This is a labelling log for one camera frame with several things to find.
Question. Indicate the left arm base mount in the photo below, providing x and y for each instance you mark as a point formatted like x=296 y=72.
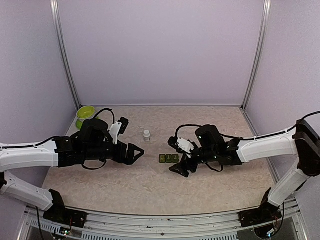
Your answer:
x=66 y=216

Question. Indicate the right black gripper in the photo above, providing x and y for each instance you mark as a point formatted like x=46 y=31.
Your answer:
x=183 y=170

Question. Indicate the small white pill bottle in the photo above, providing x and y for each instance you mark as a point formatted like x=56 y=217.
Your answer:
x=146 y=135

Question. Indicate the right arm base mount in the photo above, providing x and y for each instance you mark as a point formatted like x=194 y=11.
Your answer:
x=257 y=216

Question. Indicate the aluminium frame post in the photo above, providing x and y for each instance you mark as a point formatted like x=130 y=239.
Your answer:
x=258 y=53
x=54 y=6

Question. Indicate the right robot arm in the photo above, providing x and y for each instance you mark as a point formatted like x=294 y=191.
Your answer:
x=300 y=140

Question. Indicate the left aluminium frame post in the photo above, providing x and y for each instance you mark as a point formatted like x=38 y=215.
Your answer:
x=54 y=6

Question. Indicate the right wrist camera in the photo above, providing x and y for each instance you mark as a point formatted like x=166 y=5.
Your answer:
x=181 y=145

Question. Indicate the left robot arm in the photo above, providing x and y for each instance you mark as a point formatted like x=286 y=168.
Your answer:
x=95 y=141

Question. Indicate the green weekly pill organizer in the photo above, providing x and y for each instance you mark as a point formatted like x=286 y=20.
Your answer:
x=168 y=158

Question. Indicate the right aluminium frame post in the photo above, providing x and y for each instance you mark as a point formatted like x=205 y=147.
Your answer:
x=258 y=53

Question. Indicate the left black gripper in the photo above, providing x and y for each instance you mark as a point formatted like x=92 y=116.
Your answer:
x=120 y=158

